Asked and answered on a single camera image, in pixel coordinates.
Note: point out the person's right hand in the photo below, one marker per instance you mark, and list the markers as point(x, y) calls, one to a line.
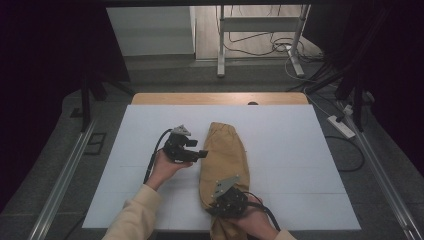
point(256, 223)

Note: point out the white table mat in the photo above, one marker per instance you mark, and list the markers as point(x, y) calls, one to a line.
point(293, 160)

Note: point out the person's left hand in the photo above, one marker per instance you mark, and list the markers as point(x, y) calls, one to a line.
point(165, 170)

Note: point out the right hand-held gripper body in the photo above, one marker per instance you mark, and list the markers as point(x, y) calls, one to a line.
point(230, 200)

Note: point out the white power strip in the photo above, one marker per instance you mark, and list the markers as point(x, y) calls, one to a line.
point(340, 126)

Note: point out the tan embroidered pants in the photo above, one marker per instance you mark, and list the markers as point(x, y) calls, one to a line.
point(223, 156)

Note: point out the dark curtain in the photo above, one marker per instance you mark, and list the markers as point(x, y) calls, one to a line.
point(40, 83)
point(396, 66)

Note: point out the white plug adapter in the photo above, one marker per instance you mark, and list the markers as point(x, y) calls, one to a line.
point(348, 110)

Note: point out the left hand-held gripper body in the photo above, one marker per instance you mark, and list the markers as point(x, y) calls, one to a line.
point(176, 148)

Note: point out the white metal stand frame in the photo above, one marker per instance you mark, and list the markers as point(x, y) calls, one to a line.
point(256, 24)

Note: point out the aluminium floor rail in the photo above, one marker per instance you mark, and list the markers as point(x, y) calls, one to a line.
point(383, 180)
point(63, 180)

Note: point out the black floor socket plate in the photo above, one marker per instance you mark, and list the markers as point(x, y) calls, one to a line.
point(95, 143)

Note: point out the black table grommet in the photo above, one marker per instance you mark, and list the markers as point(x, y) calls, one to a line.
point(252, 103)

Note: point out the black metal stand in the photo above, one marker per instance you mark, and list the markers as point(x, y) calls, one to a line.
point(357, 100)
point(86, 100)

